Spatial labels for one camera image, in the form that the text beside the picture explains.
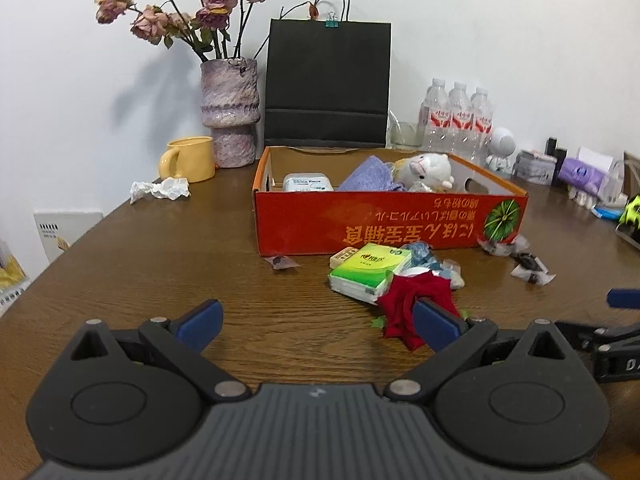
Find red fabric rose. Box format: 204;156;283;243
375;272;461;351

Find blue snack packet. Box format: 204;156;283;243
400;240;465;290

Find small yellow soap bar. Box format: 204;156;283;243
329;247;358;269

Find white orange plush toy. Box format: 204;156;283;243
393;153;454;193

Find purple cloth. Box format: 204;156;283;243
337;156;406;192

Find white cotton swab box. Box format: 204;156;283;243
282;172;333;192

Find green black tape measure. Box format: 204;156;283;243
618;195;640;230

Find plastic bag black parts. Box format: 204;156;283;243
478;234;530;258

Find purple tissue pack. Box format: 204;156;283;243
558;158;606;196

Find red cardboard box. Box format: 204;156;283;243
253;146;528;256

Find crumpled tissue by mug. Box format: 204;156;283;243
129;178;191;204

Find grey tin box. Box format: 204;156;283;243
513;151;556;186

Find yellow mug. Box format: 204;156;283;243
158;136;216;183

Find white robot figurine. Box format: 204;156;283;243
486;127;516;174

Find water bottle middle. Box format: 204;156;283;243
448;81;472;157

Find water bottle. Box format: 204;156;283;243
448;81;472;157
418;78;450;153
471;87;494;166

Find glass cup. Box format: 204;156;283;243
386;110;422;151

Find water bottle right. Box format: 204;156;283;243
471;87;494;166

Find water bottle left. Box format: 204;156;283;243
418;78;450;153

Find purple ceramic vase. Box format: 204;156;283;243
201;58;260;169

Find black paper bag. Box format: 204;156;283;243
264;0;392;148

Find dried pink roses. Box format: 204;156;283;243
93;0;277;64

